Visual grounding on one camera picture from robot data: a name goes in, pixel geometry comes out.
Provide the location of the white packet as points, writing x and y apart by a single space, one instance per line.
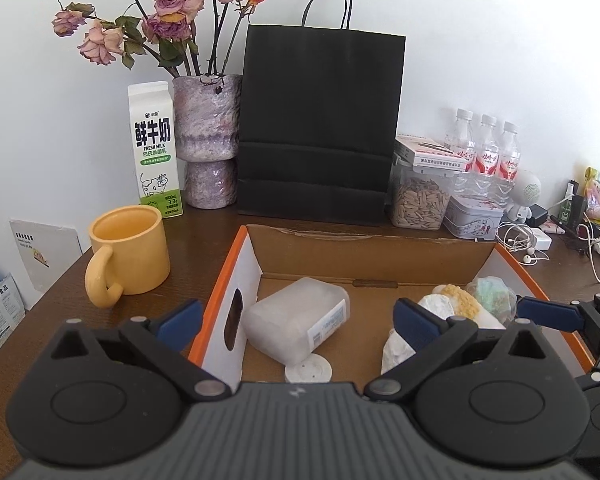
396 350

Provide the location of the white wired earphones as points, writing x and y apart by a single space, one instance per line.
519 241

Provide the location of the white round robot toy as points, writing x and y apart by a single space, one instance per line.
525 193

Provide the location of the water bottle middle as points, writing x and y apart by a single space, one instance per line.
486 158

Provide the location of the water bottle left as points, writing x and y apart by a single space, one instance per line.
461 143

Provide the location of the water bottle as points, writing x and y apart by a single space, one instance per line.
508 164
461 143
486 158

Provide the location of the yellow ceramic mug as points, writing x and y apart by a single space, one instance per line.
130 254

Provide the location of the white charger adapter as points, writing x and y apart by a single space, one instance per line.
540 240

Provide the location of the red cardboard box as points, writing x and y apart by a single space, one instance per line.
375 270

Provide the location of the white milk carton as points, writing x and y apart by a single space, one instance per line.
152 133

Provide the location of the colourful snack packet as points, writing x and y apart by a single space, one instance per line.
592 194

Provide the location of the water bottle right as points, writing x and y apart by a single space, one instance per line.
508 164

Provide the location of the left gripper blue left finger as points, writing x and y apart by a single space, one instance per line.
164 337

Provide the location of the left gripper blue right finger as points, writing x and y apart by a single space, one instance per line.
431 336

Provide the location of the plastic bag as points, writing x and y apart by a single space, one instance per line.
495 296

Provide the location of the dried pink roses bouquet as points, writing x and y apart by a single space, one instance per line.
167 33

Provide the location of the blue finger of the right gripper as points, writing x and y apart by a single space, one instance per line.
563 317

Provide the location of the purple textured vase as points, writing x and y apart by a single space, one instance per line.
206 112

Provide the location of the white tin box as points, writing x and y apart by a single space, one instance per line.
472 218

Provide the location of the black paper shopping bag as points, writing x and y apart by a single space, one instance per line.
318 115

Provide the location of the flat box on container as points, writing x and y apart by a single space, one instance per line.
424 152

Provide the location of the yellow white hamster plush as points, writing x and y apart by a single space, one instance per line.
447 300

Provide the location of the clear seed container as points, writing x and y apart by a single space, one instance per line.
419 196

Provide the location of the translucent cotton swab box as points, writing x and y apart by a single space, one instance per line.
291 323

